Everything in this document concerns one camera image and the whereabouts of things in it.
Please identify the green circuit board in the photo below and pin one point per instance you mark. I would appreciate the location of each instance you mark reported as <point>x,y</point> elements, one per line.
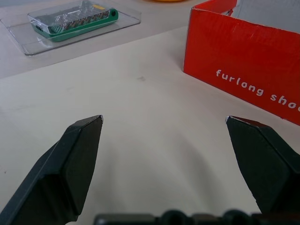
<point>77,35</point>

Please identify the yellow plate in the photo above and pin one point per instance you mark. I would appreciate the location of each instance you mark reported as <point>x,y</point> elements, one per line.
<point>161,0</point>

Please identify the red gift box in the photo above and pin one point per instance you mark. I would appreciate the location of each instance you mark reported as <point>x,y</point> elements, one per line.
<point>234,47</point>

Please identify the clear plastic tray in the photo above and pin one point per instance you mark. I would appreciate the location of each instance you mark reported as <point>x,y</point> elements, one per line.
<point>21,39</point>

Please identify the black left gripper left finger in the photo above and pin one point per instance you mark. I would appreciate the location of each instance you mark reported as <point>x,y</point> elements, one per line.
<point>58,168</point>

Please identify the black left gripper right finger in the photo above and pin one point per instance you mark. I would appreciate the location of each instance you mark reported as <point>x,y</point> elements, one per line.
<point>269,164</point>

